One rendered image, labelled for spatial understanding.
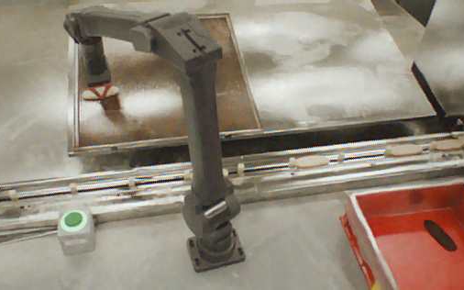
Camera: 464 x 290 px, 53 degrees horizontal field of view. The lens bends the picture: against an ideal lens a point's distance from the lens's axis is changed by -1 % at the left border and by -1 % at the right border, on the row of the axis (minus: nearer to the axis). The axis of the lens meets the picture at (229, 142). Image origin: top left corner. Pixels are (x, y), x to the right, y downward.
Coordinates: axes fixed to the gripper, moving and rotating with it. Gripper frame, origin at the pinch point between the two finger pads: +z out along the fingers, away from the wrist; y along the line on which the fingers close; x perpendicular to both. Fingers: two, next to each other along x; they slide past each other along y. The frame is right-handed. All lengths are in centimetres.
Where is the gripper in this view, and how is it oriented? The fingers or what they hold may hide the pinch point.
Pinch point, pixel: (100, 91)
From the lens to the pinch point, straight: 135.5
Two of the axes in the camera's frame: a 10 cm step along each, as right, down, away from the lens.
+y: 3.1, 7.8, -5.4
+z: -0.8, 5.9, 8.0
